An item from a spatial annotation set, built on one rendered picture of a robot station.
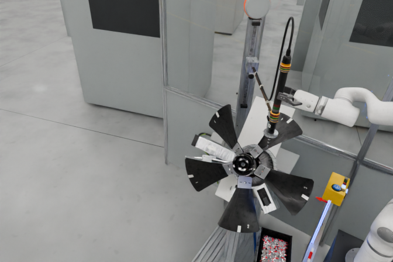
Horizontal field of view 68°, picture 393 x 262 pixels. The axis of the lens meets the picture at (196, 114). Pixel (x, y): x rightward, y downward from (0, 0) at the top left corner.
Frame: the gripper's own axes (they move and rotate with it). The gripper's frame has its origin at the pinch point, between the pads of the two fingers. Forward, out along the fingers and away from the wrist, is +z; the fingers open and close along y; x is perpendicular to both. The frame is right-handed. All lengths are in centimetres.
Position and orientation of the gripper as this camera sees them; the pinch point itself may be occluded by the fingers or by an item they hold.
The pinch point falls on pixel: (282, 92)
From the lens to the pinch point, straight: 136.7
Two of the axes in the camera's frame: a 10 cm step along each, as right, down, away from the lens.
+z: -8.7, -3.6, 3.3
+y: 4.7, -4.1, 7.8
